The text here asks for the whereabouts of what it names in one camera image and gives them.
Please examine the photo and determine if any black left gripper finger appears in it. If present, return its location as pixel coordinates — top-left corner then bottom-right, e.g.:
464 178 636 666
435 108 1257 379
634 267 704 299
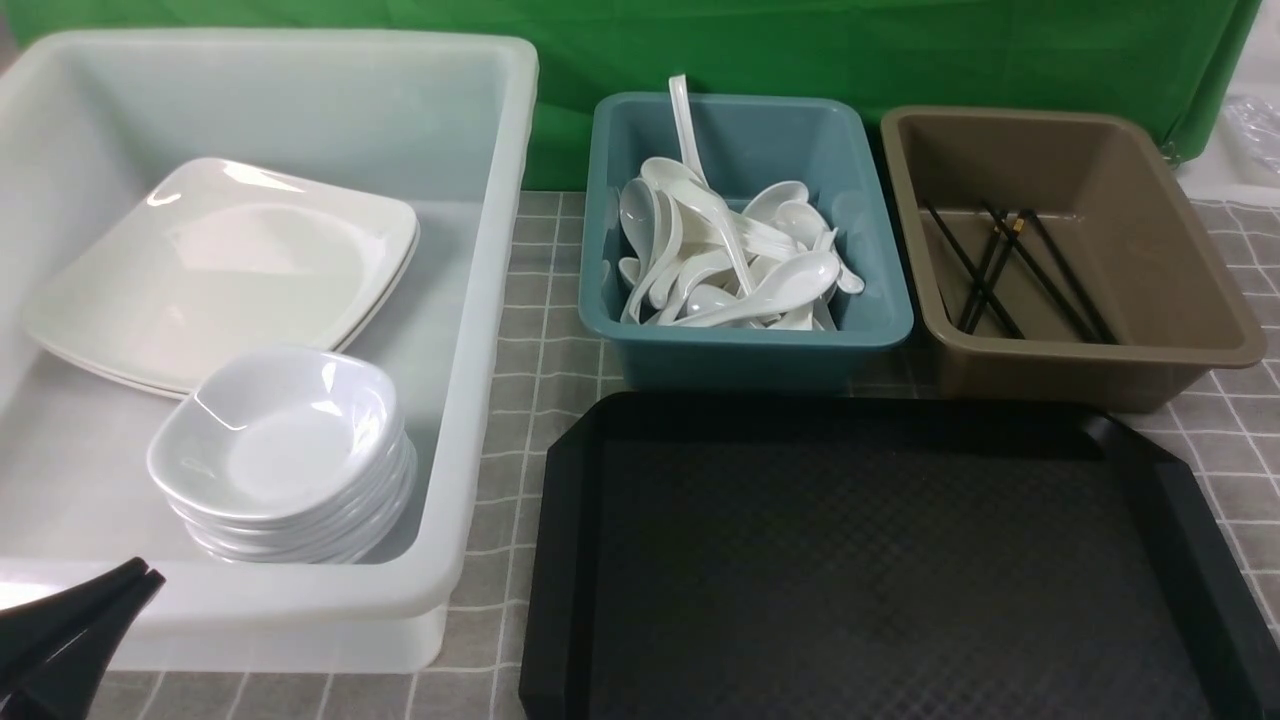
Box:
1 557 151 682

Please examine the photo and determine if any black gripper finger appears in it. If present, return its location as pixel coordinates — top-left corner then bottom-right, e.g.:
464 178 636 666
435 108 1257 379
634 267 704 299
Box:
1 568 165 719

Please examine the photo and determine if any small white bowl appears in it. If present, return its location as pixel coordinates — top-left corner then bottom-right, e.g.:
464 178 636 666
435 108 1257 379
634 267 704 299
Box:
146 345 404 521

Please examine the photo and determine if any white square rice plate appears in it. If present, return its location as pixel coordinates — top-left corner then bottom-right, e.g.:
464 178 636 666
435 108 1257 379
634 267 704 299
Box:
20 158 420 398

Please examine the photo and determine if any white square plate in tub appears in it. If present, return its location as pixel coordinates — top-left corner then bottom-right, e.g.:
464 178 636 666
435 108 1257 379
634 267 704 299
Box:
29 225 421 401

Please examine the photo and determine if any stack of white bowls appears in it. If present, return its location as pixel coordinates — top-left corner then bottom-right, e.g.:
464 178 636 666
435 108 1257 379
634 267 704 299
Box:
168 430 419 564

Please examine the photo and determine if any black serving tray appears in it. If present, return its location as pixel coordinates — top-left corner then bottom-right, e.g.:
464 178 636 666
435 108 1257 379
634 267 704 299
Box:
518 392 1279 719

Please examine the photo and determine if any large white plastic tub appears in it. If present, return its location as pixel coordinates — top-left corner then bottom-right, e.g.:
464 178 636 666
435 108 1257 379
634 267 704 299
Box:
3 28 538 674

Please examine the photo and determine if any large front white spoon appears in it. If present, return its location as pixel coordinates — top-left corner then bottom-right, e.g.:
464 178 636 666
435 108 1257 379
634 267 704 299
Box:
640 158 756 293

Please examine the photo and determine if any upright white spoon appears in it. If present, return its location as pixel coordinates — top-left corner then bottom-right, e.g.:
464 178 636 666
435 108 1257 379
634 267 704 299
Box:
668 74 709 187

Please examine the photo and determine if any teal plastic bin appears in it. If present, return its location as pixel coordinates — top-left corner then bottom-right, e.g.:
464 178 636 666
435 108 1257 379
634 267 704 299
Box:
579 92 915 395

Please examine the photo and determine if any long black chopstick in bin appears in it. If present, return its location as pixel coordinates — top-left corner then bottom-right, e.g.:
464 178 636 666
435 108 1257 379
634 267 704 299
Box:
980 200 1094 343

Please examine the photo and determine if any black chopstick gold tip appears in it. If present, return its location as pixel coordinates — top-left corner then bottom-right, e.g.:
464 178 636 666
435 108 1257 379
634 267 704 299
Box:
957 227 1025 340

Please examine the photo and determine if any brown plastic bin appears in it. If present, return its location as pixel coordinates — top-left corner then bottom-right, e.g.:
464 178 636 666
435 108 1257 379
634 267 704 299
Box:
879 106 1267 413

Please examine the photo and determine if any grey checked tablecloth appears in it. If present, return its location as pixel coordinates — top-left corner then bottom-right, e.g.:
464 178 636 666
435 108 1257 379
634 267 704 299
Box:
90 192 1277 719

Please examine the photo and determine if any green backdrop cloth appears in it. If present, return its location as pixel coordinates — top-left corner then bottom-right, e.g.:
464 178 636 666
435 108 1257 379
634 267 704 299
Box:
3 1 1260 190

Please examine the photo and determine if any clear plastic bag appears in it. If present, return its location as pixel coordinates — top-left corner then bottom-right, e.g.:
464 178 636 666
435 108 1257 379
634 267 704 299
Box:
1222 94 1279 178

